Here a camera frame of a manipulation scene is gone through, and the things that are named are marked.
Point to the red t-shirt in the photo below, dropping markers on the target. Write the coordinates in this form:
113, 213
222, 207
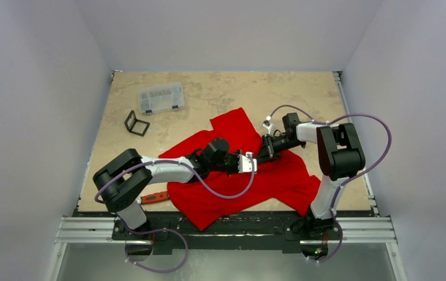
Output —
285, 179

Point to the clear plastic organizer box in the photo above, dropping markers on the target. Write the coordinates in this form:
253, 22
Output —
161, 98

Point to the red handled adjustable wrench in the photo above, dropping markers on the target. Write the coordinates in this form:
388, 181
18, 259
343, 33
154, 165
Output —
155, 198

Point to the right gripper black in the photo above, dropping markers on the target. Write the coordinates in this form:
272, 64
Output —
268, 146

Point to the black square frame stand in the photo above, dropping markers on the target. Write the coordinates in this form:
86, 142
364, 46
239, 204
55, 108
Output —
136, 126

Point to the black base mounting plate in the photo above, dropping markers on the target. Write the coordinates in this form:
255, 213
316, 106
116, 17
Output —
249, 230

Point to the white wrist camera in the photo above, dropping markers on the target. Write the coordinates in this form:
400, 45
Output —
267, 124
247, 163

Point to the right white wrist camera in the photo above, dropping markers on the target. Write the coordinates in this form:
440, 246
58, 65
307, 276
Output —
267, 124

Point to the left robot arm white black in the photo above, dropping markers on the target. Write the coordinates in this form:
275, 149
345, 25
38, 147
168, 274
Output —
121, 181

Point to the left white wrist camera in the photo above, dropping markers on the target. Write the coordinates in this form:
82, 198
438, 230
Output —
247, 163

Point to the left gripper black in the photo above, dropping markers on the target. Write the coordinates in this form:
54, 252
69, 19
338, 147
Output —
235, 155

